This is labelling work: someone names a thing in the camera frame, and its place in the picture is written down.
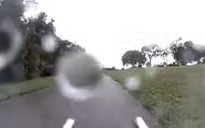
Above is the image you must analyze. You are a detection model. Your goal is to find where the broad dark tree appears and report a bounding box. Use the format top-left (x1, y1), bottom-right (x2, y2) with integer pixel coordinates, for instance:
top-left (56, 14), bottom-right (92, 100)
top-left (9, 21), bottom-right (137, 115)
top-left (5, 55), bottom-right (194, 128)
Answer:
top-left (120, 49), bottom-right (148, 69)

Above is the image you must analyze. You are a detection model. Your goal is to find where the grass verge beside wood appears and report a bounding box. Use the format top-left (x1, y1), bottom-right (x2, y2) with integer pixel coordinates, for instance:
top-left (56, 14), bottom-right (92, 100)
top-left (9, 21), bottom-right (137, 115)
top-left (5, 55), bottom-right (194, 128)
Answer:
top-left (0, 75), bottom-right (58, 105)

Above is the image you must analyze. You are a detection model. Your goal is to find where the cluster of trees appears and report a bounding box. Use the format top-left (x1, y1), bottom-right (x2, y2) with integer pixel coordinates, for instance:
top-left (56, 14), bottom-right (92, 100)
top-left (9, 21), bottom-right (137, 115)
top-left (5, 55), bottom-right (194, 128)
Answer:
top-left (183, 40), bottom-right (205, 65)

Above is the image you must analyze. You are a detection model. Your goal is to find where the round leafy tree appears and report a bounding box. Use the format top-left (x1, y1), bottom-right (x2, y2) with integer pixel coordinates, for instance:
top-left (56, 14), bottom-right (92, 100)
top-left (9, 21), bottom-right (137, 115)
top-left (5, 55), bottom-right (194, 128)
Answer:
top-left (169, 36), bottom-right (186, 67)

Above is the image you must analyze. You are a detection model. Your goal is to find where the open grass field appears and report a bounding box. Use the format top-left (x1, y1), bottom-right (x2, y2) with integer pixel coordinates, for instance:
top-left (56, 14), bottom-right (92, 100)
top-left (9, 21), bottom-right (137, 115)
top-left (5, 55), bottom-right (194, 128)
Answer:
top-left (104, 62), bottom-right (205, 128)

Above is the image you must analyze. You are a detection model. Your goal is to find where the grey asphalt road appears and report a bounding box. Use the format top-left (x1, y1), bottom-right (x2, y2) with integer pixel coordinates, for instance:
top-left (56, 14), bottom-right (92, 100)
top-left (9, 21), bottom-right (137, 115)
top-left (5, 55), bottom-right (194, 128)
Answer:
top-left (0, 73), bottom-right (155, 128)

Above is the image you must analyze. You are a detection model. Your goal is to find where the dense wood of trees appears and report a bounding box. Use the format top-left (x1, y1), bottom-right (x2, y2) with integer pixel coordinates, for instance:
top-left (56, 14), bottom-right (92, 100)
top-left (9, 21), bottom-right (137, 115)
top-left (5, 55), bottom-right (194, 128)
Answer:
top-left (0, 0), bottom-right (88, 84)

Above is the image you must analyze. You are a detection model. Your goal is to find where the robot's own part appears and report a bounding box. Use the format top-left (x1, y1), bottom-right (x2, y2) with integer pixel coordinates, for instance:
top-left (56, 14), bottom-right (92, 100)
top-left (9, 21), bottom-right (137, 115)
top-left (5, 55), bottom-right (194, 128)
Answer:
top-left (134, 116), bottom-right (150, 128)
top-left (62, 118), bottom-right (76, 128)

